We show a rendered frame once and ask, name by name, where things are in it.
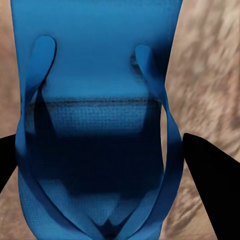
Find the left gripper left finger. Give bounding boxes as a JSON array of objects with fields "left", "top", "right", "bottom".
[{"left": 0, "top": 134, "right": 18, "bottom": 193}]

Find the sandal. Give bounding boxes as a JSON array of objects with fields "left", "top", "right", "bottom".
[{"left": 10, "top": 0, "right": 185, "bottom": 240}]

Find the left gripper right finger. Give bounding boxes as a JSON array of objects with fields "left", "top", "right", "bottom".
[{"left": 182, "top": 133, "right": 240, "bottom": 240}]

